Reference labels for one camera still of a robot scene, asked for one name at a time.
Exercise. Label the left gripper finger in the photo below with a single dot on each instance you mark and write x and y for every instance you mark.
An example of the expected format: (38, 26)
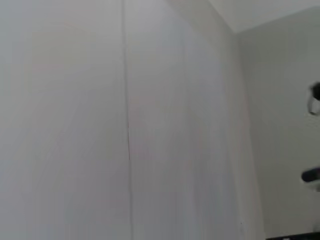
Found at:
(295, 238)

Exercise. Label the black rounded bar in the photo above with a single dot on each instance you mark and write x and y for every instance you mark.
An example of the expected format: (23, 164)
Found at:
(311, 175)

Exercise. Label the black white wall fixture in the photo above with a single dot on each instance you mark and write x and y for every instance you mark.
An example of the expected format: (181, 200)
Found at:
(315, 100)

